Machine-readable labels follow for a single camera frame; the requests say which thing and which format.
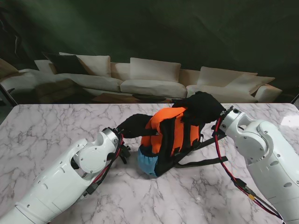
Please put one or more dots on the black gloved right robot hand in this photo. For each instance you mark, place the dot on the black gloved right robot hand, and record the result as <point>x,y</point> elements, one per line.
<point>201,109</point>

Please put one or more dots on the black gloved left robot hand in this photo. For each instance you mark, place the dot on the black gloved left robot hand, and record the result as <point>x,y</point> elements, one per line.
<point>134,127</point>

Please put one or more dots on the orange and blue backpack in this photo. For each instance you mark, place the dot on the orange and blue backpack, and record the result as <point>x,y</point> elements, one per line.
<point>170,140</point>

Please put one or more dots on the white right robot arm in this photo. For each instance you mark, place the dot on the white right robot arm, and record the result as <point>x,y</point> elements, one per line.
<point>261,149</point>

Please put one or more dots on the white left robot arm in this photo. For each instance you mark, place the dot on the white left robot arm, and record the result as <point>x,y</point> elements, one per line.
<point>70,172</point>

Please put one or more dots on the dark wooden coffee table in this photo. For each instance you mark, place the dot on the dark wooden coffee table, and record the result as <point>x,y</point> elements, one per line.
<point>112,97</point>

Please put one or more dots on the cream sofa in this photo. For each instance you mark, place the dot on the cream sofa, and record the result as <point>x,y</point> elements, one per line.
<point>151,86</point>

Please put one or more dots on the dark sofa cushion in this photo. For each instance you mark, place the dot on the dark sofa cushion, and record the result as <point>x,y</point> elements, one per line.
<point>65,64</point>

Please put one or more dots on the black metal stand leg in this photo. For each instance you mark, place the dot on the black metal stand leg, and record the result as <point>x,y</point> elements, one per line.
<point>8,94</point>
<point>294,99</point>

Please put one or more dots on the tan armchair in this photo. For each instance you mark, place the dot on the tan armchair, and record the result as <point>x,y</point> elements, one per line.
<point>7,68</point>

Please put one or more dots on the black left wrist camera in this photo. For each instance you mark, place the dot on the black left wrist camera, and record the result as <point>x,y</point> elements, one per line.
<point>125,151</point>

